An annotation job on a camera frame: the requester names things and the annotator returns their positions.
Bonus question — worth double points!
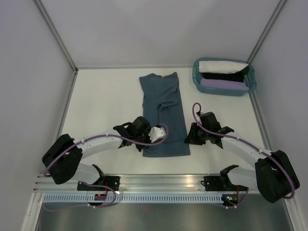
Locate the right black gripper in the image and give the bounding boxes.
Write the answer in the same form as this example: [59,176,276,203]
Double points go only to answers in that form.
[184,122,210,145]

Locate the blue-grey t shirt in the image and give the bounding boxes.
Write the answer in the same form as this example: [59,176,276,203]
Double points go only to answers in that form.
[139,72,191,157]

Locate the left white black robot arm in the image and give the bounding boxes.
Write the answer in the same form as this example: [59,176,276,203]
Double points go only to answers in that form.
[42,116,151,191]

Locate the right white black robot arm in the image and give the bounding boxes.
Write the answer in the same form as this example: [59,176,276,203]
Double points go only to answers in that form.
[184,111,300,203]

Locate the purple rolled t shirt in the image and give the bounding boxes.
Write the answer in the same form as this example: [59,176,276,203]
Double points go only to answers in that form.
[200,78,249,90]

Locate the teal plastic basket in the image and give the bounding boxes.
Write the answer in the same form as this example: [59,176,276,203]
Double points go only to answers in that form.
[192,58,257,96]

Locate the white rolled t shirt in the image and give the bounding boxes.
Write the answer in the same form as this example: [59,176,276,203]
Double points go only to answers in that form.
[199,61,249,74]

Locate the black rolled t shirt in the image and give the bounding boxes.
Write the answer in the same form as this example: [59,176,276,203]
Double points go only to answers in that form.
[202,73,244,82]

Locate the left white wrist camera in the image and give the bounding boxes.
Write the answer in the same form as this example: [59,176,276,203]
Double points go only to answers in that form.
[148,127,167,143]

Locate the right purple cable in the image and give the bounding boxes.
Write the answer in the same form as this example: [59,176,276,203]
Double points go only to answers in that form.
[192,103,297,209]

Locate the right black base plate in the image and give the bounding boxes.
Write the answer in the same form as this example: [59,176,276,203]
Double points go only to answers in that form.
[200,175,247,192]

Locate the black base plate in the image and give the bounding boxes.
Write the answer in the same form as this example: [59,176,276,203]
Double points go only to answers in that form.
[77,176,120,192]
[200,175,247,192]

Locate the aluminium front rail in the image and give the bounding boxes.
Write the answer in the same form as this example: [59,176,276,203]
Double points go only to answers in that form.
[33,173,295,193]

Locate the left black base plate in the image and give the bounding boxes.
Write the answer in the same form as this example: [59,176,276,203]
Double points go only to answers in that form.
[77,176,120,192]

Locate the light blue cable duct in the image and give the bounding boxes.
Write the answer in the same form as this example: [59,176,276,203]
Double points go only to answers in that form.
[43,193,223,204]

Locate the right aluminium frame post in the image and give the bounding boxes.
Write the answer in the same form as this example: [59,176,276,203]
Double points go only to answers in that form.
[247,0,288,64]

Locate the aluminium frame post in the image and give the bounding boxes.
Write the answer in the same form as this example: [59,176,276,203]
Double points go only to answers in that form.
[247,0,288,64]
[32,0,78,74]

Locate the left aluminium frame post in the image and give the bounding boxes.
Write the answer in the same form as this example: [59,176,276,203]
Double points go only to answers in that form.
[32,0,78,74]

